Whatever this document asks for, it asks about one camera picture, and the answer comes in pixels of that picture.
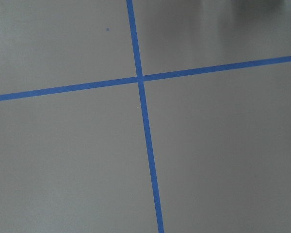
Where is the brown paper table mat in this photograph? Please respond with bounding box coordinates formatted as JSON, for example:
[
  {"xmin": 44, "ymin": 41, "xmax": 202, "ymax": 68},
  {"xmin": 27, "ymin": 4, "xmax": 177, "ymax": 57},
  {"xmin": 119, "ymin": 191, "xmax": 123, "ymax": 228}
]
[{"xmin": 0, "ymin": 0, "xmax": 291, "ymax": 233}]

